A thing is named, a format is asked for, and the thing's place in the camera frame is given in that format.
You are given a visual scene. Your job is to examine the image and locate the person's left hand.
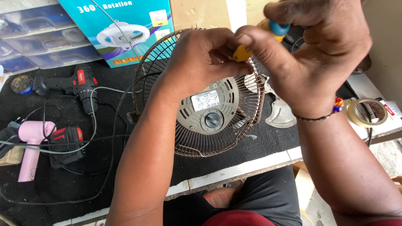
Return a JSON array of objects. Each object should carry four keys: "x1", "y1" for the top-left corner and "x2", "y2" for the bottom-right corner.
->
[{"x1": 155, "y1": 28, "x2": 255, "y2": 109}]

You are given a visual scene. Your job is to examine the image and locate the person's right hand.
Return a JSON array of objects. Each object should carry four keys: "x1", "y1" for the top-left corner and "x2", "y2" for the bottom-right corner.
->
[{"x1": 236, "y1": 0, "x2": 373, "y2": 119}]

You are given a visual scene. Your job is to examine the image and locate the yellow screwdriver with blue cap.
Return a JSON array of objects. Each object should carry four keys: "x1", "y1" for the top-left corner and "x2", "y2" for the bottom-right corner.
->
[{"x1": 232, "y1": 19, "x2": 291, "y2": 63}]

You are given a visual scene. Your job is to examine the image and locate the brown cardboard sheet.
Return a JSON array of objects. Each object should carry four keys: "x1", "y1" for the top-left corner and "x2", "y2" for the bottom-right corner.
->
[{"x1": 170, "y1": 0, "x2": 283, "y2": 32}]

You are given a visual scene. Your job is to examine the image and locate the clear tape roll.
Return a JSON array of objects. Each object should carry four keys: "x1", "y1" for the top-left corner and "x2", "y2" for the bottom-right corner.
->
[{"x1": 346, "y1": 97, "x2": 389, "y2": 128}]

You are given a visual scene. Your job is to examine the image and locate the metal fan blade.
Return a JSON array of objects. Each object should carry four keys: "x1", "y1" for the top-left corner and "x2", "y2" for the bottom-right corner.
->
[{"x1": 244, "y1": 74, "x2": 298, "y2": 129}]

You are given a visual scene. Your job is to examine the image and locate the teal fan carton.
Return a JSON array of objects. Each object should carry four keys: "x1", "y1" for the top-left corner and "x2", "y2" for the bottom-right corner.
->
[{"x1": 57, "y1": 0, "x2": 175, "y2": 69}]

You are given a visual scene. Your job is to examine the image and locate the white box with red label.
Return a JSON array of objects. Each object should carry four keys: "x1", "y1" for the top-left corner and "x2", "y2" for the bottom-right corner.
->
[{"x1": 378, "y1": 99, "x2": 402, "y2": 122}]

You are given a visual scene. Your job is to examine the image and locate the black work mat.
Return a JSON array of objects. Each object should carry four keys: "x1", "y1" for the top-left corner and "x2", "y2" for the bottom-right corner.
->
[{"x1": 0, "y1": 60, "x2": 301, "y2": 226}]

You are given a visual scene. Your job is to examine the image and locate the cardboard box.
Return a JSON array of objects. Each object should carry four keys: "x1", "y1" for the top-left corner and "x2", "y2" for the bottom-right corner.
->
[{"x1": 291, "y1": 161, "x2": 318, "y2": 226}]

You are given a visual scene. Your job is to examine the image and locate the person's black shorts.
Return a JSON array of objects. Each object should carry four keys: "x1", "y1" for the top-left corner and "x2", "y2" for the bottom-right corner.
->
[{"x1": 163, "y1": 165, "x2": 304, "y2": 226}]

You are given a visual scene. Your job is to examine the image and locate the black red drill battery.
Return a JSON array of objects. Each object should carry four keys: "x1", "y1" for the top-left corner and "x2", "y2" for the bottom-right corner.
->
[{"x1": 49, "y1": 126, "x2": 87, "y2": 169}]

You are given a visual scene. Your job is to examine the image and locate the clear plastic drawer cabinet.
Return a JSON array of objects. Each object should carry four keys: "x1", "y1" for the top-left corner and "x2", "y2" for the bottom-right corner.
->
[{"x1": 0, "y1": 0, "x2": 104, "y2": 74}]

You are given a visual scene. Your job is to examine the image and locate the person's red shirt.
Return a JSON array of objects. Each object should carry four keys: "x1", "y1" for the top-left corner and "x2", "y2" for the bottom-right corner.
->
[{"x1": 202, "y1": 210, "x2": 277, "y2": 226}]

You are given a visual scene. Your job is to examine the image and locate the round blue tin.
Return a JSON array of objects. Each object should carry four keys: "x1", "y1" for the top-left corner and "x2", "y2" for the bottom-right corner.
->
[{"x1": 10, "y1": 75, "x2": 34, "y2": 95}]

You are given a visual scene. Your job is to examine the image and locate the pink hair dryer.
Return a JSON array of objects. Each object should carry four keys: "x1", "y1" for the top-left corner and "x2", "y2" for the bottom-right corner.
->
[{"x1": 17, "y1": 121, "x2": 57, "y2": 183}]

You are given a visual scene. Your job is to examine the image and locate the black pouch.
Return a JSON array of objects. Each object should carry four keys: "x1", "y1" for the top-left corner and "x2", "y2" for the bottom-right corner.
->
[{"x1": 0, "y1": 121, "x2": 22, "y2": 158}]

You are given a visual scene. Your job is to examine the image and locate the tan block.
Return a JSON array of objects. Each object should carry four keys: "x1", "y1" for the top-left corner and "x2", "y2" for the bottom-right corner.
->
[{"x1": 0, "y1": 145, "x2": 25, "y2": 167}]

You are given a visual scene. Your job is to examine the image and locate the braided bracelet with coloured beads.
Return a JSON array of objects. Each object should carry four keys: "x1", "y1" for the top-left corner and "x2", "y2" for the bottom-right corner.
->
[{"x1": 294, "y1": 97, "x2": 345, "y2": 122}]

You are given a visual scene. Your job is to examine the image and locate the rusty wire fan guard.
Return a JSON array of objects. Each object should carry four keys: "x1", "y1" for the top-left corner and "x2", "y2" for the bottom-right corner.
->
[{"x1": 127, "y1": 28, "x2": 267, "y2": 158}]

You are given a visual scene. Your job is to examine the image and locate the thick black cable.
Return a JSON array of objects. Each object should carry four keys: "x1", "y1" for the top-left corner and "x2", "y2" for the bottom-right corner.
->
[{"x1": 0, "y1": 72, "x2": 163, "y2": 205}]

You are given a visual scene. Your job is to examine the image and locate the black red cordless drill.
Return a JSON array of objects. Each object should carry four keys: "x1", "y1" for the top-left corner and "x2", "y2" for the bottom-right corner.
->
[{"x1": 33, "y1": 64, "x2": 99, "y2": 115}]

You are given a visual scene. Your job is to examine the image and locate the grey green cable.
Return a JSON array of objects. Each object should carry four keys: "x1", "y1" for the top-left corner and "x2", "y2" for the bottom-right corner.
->
[{"x1": 0, "y1": 86, "x2": 142, "y2": 155}]

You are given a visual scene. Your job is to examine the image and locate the thin black cable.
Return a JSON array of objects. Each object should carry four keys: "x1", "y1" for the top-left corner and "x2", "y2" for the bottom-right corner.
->
[{"x1": 12, "y1": 94, "x2": 130, "y2": 176}]

